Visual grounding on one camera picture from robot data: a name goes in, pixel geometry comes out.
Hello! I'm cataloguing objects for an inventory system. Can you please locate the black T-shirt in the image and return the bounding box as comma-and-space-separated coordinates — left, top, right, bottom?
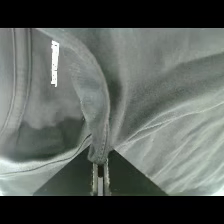
0, 28, 224, 197

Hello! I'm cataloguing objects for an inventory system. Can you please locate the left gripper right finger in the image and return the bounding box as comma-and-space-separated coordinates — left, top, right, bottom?
102, 149, 168, 197

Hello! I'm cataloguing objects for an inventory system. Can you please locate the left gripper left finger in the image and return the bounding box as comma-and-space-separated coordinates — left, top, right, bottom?
32, 146, 100, 197

